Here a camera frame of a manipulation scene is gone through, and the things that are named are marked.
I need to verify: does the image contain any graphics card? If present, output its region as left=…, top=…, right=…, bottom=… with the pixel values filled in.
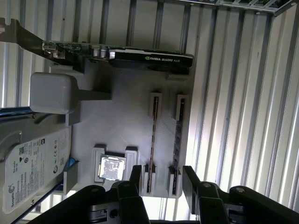
left=0, top=17, right=194, bottom=75

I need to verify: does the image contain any hard disk in blue carrier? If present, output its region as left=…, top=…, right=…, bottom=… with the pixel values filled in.
left=0, top=106, right=81, bottom=224

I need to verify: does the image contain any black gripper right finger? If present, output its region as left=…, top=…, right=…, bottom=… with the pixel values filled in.
left=182, top=165, right=299, bottom=224

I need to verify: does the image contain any black PC case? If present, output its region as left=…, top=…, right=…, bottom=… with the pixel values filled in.
left=186, top=0, right=297, bottom=17

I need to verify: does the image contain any silver CPU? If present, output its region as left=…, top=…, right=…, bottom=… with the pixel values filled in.
left=98, top=154, right=127, bottom=182

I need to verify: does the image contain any grey parts rack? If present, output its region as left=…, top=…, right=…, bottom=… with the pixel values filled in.
left=29, top=57, right=194, bottom=199

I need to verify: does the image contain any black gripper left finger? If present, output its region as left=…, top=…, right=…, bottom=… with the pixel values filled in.
left=23, top=164, right=150, bottom=224

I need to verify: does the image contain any blue RAM stick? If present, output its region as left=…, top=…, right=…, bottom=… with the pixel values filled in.
left=146, top=98, right=161, bottom=194
left=171, top=97, right=186, bottom=196

